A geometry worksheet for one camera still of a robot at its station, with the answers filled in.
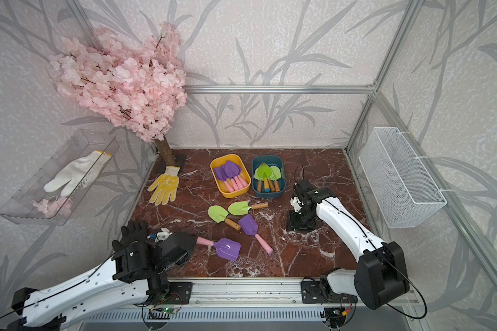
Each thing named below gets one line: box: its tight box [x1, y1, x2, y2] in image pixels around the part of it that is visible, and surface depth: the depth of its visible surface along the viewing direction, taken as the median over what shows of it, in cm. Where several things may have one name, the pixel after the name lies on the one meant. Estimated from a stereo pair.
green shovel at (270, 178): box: [266, 173, 276, 193], surface depth 107 cm
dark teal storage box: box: [251, 154, 287, 198], surface depth 108 cm
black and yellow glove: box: [111, 220, 148, 251], surface depth 88 cm
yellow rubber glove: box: [147, 165, 181, 206], surface depth 107 cm
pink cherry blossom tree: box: [49, 22, 188, 143], surface depth 76 cm
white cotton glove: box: [43, 150, 112, 197], surface depth 68 cm
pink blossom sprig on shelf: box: [32, 196, 74, 218], surface depth 60 cm
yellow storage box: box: [209, 153, 252, 199], surface depth 107 cm
